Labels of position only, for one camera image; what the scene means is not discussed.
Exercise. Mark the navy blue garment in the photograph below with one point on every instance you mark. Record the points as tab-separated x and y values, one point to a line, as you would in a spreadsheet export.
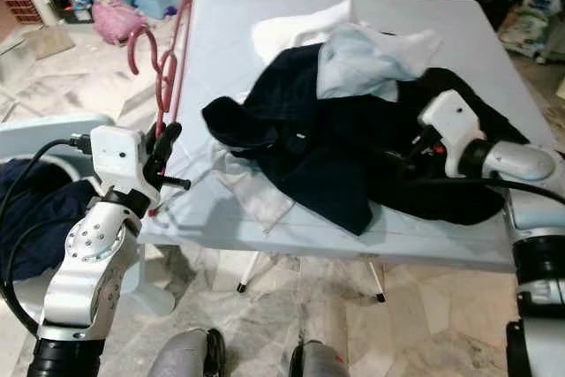
35	218
300	165

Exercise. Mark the light blue plastic chair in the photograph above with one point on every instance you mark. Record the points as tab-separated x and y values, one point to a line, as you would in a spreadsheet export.
53	134

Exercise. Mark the pink plastic clothes hanger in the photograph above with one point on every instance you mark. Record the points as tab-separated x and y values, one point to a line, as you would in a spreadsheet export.
168	86

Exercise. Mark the white plastic bag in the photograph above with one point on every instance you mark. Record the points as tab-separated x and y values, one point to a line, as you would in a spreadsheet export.
530	33

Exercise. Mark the white crumpled garment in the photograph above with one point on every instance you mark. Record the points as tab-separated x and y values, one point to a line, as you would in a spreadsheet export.
291	33

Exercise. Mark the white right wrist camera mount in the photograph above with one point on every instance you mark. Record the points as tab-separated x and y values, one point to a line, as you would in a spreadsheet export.
450	125

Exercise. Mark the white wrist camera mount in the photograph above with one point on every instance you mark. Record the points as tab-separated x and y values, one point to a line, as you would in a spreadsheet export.
116	158
450	125

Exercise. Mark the pink bag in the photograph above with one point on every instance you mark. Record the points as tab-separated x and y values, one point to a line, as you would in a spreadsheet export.
122	20

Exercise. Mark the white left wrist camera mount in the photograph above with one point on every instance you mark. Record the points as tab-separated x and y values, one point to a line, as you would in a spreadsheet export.
116	158

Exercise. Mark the grey robot leg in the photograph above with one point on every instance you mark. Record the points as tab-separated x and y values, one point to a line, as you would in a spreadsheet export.
322	361
185	355

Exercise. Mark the grey left robot leg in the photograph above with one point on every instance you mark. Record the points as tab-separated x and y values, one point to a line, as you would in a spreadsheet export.
185	355

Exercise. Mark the grey right robot leg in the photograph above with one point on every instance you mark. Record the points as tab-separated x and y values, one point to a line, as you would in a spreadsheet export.
322	361

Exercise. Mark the light grey garment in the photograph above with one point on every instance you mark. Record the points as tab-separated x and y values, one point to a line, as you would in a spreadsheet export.
362	64

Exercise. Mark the beige floor mat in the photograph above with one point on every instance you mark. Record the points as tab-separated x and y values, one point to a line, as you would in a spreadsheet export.
57	41

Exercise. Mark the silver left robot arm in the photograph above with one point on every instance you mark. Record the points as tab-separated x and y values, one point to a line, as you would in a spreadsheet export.
93	262

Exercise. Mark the grey round laundry bin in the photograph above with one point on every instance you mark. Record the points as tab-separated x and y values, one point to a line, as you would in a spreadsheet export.
84	293

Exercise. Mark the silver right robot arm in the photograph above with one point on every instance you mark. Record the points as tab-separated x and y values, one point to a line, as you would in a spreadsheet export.
525	165

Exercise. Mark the light blue folding table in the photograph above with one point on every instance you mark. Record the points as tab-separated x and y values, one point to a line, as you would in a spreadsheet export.
229	68

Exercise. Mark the black garment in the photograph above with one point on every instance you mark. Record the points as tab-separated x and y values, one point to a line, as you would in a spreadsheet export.
450	205

